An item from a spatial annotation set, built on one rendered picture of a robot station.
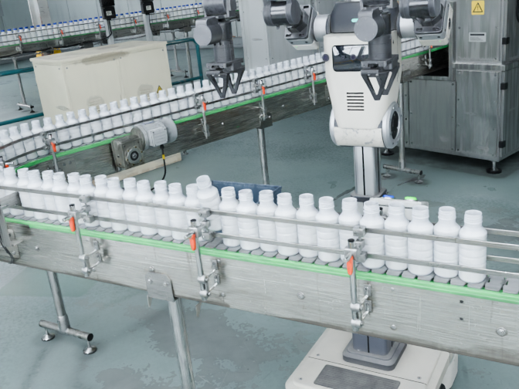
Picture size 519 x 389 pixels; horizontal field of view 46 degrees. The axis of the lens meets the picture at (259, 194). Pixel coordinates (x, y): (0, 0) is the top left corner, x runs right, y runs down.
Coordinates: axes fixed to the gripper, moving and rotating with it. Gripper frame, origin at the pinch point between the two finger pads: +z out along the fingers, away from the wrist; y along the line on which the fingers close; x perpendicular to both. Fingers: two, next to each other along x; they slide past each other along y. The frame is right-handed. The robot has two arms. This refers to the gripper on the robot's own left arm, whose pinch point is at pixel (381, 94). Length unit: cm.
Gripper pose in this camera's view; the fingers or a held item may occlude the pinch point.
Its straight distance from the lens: 160.4
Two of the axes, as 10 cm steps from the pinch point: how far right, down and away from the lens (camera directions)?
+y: 4.9, -3.4, 8.0
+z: 1.0, 9.4, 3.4
